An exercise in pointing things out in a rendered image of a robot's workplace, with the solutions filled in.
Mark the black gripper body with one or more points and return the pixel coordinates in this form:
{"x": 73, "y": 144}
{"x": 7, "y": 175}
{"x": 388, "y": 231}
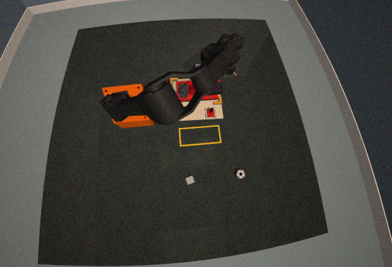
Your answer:
{"x": 218, "y": 89}

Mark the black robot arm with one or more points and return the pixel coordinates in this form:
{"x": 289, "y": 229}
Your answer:
{"x": 159, "y": 101}

